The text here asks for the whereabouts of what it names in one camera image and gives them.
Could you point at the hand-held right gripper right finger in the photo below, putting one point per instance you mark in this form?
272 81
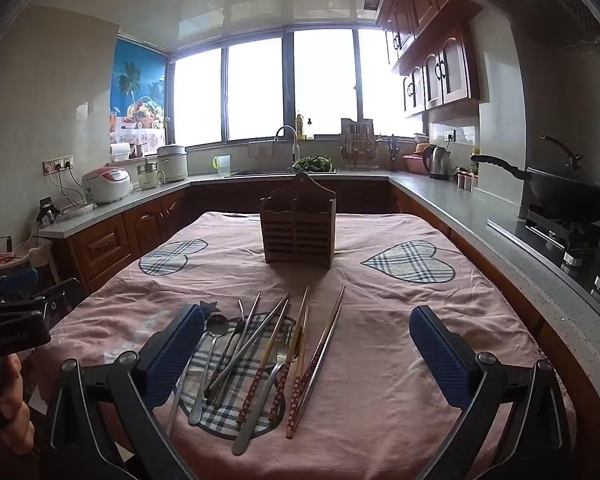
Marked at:
440 355

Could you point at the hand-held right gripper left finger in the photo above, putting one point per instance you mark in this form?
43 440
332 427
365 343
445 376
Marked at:
175 355

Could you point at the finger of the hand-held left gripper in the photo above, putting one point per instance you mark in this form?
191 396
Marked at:
60 296
15 278

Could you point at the silver spoon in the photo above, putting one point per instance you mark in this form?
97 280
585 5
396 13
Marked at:
216 326

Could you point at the wooden utensil holder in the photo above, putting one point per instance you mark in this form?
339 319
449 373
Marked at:
297 230

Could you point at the person's left hand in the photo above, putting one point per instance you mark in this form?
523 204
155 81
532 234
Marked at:
7 405

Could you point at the small silver fork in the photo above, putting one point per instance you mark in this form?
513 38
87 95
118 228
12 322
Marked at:
225 360

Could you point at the pink tablecloth with plaid hearts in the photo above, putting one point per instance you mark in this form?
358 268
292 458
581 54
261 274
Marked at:
380 385

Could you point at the black clip stand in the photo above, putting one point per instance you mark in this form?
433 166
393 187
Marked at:
47 210

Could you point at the large silver fork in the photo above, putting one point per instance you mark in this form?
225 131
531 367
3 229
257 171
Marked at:
252 422

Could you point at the white and pink rice cooker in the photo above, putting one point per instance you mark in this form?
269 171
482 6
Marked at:
107 187

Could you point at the small white electric pot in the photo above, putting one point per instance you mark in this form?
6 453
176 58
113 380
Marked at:
150 177

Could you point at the grey kitchen countertop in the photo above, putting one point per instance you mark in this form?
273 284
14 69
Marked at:
480 210

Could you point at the paper towel roll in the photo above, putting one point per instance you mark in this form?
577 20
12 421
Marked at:
121 152

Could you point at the gas stove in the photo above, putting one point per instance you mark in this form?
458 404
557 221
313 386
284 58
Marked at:
555 240

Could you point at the white slow cooker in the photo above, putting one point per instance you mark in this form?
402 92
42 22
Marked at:
172 162

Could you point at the spice jar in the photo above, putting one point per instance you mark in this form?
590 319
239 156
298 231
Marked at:
472 182
465 181
458 180

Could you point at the steel electric kettle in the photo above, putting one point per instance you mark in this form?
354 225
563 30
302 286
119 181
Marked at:
437 162

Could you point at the pink plastic basin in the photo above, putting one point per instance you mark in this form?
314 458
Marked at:
414 164

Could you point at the green bottle with yellow cap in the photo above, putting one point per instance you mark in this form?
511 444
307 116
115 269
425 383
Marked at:
475 159

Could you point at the kitchen sink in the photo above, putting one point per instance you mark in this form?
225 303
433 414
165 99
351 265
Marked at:
260 172

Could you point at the black wok with lid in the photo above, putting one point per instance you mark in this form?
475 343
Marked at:
570 200

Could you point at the stacked bowls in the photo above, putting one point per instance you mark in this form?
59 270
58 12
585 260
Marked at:
422 147

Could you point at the metal dish rack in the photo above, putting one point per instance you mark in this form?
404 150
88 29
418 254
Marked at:
360 152

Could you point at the hanging dish cloth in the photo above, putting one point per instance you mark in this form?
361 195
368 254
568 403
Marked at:
264 150

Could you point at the tropical printed window blind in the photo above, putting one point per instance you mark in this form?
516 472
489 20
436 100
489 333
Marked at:
135 80

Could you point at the green leafy vegetables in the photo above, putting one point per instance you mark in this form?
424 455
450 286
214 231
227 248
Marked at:
312 164

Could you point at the chrome kitchen faucet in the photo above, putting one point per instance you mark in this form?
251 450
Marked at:
295 152

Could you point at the yellow oil bottle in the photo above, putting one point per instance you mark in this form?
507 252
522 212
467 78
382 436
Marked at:
299 127

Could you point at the dark-capped bottle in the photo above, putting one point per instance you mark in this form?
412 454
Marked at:
309 131

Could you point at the large kitchen window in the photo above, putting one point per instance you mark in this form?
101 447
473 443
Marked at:
255 90

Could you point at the wooden upper cabinets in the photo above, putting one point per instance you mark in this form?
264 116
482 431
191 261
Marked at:
430 50

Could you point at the ceiling vent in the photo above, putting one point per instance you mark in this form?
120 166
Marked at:
372 0

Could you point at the wall socket with plugs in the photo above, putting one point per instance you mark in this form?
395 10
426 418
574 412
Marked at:
57 165

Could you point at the wall socket near kettle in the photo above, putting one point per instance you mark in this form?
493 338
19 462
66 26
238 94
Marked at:
449 135

